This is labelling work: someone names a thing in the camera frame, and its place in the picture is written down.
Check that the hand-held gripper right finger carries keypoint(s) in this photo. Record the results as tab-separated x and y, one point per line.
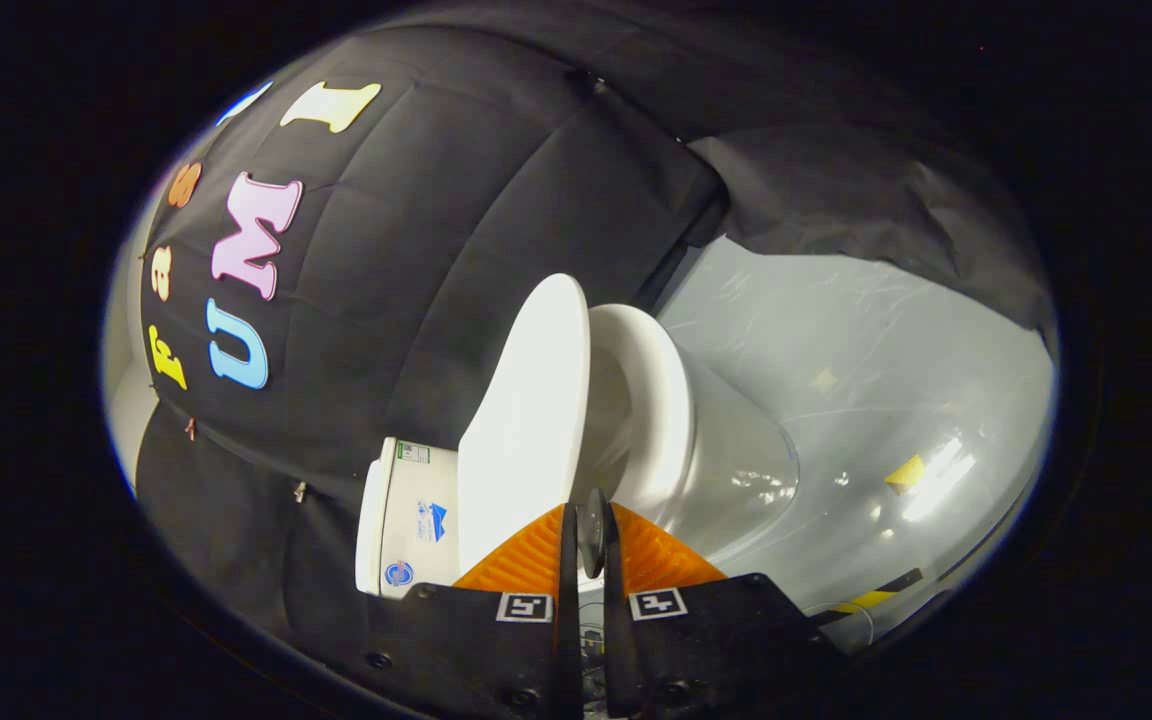
614	620

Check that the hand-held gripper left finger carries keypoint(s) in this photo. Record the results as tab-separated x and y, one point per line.
570	620

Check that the white toilet tank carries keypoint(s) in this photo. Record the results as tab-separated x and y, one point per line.
416	520

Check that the black yellow striped tape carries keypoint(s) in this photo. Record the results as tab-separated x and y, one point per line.
871	599

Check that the yellow floor tape piece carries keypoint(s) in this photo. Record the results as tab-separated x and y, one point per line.
904	473

